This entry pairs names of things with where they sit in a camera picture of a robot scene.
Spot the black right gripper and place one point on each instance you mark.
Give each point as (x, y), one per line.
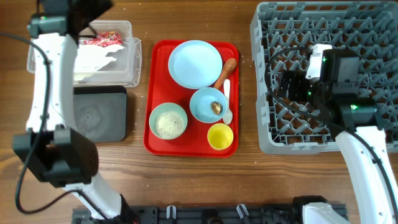
(296, 79)

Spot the brown food scrap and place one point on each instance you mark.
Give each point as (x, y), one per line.
(216, 107)

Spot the yellow cup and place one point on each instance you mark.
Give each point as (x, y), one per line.
(220, 136)

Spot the light blue bowl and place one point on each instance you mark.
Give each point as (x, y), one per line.
(200, 104)

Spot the green bowl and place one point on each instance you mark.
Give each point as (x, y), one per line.
(164, 107)

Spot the white rice pile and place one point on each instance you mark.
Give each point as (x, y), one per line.
(169, 125)

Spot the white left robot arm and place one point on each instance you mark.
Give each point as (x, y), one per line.
(51, 148)

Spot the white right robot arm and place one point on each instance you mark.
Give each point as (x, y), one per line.
(331, 85)

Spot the grey dishwasher rack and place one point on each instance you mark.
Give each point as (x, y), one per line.
(368, 28)

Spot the clear plastic waste bin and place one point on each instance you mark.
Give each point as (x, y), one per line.
(62, 52)

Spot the black food waste tray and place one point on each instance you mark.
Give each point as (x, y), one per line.
(101, 112)

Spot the orange carrot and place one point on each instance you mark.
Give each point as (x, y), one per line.
(227, 69)

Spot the white plastic spoon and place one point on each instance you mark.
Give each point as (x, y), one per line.
(227, 118)

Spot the large light blue plate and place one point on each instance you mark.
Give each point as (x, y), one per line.
(195, 64)

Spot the red serving tray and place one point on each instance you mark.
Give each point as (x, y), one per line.
(163, 89)

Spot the red snack wrapper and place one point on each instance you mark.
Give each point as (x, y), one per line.
(105, 39)

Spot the white crumpled paper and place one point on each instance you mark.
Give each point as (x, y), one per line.
(91, 58)

